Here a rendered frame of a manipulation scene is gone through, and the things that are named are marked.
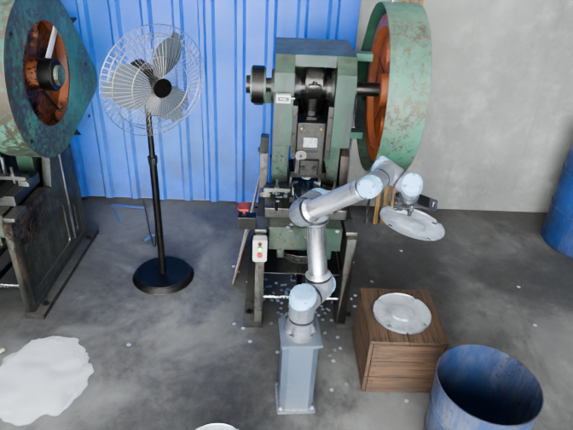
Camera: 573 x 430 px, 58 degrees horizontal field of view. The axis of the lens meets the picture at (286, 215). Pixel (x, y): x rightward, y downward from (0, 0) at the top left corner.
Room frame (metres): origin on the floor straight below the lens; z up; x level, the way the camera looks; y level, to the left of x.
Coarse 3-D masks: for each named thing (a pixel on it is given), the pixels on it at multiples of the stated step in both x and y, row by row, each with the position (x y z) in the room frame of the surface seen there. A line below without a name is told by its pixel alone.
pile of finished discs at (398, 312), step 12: (384, 300) 2.08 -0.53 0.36; (396, 300) 2.08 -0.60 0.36; (408, 300) 2.09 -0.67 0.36; (384, 312) 1.98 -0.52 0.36; (396, 312) 1.98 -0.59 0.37; (408, 312) 1.99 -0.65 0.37; (420, 312) 2.00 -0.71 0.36; (384, 324) 1.89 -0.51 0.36; (396, 324) 1.90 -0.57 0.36; (408, 324) 1.91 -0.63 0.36; (420, 324) 1.91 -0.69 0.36
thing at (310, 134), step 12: (300, 120) 2.48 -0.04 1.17; (312, 120) 2.49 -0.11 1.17; (324, 120) 2.50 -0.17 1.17; (300, 132) 2.45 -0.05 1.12; (312, 132) 2.45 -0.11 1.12; (324, 132) 2.45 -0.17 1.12; (300, 144) 2.45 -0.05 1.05; (312, 144) 2.45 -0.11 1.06; (324, 144) 2.46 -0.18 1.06; (300, 156) 2.43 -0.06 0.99; (312, 156) 2.45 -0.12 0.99; (300, 168) 2.42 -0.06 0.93; (312, 168) 2.42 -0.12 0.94
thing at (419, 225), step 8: (384, 208) 1.92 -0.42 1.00; (384, 216) 1.97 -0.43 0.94; (392, 216) 1.93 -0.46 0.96; (400, 216) 1.91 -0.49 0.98; (416, 216) 1.85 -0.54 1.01; (424, 216) 1.82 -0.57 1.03; (392, 224) 1.98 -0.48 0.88; (400, 224) 1.96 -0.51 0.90; (408, 224) 1.93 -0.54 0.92; (416, 224) 1.91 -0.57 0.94; (424, 224) 1.87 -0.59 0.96; (432, 224) 1.84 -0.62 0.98; (440, 224) 1.82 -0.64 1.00; (400, 232) 2.00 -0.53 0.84; (408, 232) 1.97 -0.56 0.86; (416, 232) 1.94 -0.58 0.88; (424, 232) 1.91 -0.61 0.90; (432, 232) 1.88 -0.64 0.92; (440, 232) 1.85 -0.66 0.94; (424, 240) 1.95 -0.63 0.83; (432, 240) 1.92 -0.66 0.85
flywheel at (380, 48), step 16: (384, 16) 2.66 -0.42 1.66; (384, 32) 2.71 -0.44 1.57; (384, 48) 2.73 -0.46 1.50; (384, 64) 2.67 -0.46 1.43; (368, 80) 2.85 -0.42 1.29; (384, 80) 2.50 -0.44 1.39; (368, 96) 2.82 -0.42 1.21; (384, 96) 2.47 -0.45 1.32; (368, 112) 2.77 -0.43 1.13; (384, 112) 2.50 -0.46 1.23; (368, 128) 2.69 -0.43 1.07; (368, 144) 2.60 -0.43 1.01
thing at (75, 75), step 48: (0, 0) 2.31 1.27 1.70; (48, 0) 2.63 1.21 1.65; (0, 48) 2.14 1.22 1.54; (48, 48) 2.60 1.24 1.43; (0, 96) 2.09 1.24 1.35; (48, 96) 2.56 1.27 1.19; (0, 144) 2.16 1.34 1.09; (48, 144) 2.35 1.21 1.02; (0, 192) 2.39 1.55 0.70; (48, 192) 2.63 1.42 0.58; (0, 240) 2.26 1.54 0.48; (48, 240) 2.54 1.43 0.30; (48, 288) 2.39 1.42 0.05
